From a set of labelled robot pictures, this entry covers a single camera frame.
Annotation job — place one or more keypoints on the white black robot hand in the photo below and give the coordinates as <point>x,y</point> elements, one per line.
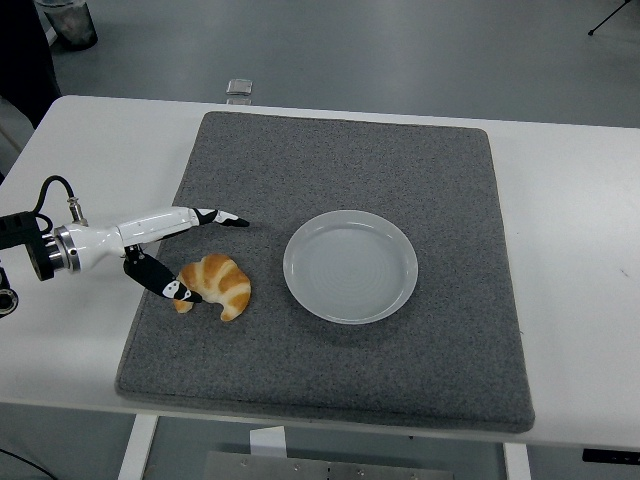
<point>145,227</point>

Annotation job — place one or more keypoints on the golden croissant bread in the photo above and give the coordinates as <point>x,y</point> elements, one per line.
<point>225,282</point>

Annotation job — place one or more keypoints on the pale grey round plate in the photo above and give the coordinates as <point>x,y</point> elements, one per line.
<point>350,270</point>

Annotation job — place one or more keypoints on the small clear floor box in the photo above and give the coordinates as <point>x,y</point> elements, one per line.
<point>239,87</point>

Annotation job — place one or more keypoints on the grey felt mat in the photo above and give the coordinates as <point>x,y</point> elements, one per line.
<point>325,165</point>

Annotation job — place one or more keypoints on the person's leg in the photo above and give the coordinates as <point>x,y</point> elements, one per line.
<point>25,60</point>

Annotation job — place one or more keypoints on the dark mesh waste bin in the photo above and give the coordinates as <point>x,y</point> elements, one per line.
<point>75,22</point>

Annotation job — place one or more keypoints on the white table leg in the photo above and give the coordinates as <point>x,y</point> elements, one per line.
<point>517,462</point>
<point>137,450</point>

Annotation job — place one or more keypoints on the white paper label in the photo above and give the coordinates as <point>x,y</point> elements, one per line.
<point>267,442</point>

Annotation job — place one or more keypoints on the black tripod leg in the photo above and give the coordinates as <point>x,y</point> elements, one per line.
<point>607,17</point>

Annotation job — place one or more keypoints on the black table control panel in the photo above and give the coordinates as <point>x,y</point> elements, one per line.
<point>612,455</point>

